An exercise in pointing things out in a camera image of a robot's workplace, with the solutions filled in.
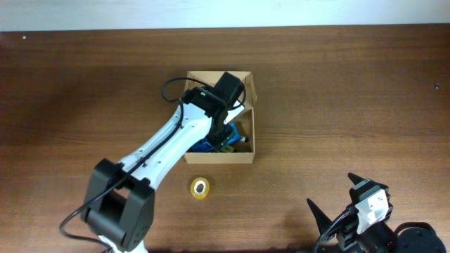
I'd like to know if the brown cardboard box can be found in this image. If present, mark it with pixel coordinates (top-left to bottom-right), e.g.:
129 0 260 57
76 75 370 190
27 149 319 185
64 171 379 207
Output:
184 71 257 164

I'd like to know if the blue magnetic whiteboard duster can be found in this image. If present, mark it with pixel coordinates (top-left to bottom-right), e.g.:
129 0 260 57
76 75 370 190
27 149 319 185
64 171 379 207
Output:
191 123 244 153

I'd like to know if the yellow highlighter pen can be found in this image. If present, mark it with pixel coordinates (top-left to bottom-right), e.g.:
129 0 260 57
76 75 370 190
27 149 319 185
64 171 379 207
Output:
220 145 236 153

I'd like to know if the yellow adhesive tape roll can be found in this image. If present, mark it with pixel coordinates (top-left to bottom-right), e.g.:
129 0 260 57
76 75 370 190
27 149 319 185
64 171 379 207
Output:
191 177 210 200

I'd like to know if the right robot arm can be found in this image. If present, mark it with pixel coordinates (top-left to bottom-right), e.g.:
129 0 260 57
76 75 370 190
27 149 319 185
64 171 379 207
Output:
307 172 446 253

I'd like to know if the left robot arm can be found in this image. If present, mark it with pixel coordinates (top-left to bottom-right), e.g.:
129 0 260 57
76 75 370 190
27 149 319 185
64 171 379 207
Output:
80 72 247 252

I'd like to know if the left black cable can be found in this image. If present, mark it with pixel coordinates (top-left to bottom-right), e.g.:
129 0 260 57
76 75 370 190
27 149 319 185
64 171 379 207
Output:
58 76 248 253

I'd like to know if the black cable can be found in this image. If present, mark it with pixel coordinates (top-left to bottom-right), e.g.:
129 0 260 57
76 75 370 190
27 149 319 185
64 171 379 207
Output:
58 76 248 253
312 209 359 253

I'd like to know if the right black cable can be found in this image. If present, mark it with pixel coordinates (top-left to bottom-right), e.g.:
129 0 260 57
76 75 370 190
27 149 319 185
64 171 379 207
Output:
312 209 359 253

